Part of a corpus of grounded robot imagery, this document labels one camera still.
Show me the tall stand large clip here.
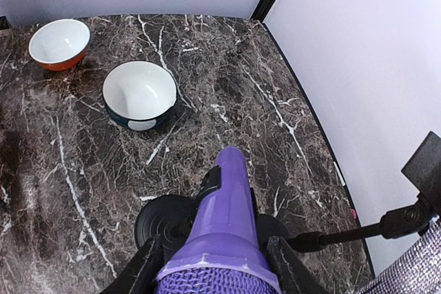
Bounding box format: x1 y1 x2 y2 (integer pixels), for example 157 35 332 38
258 131 441 253

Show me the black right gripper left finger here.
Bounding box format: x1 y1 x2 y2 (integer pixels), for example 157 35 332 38
103 235 164 294

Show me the black stand ring clip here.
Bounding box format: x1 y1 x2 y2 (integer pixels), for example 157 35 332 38
134 163 258 260

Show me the white bowl black rim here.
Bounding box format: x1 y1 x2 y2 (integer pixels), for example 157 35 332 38
102 61 178 132

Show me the glitter microphone silver head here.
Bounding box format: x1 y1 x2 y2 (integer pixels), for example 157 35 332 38
355 219 440 293

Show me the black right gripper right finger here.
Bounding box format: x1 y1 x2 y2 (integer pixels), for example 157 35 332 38
265 236 327 294

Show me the white cup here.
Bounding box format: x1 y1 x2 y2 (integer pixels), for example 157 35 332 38
28 19 91 72

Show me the purple toy microphone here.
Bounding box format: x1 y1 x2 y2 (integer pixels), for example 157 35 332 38
156 146 281 293

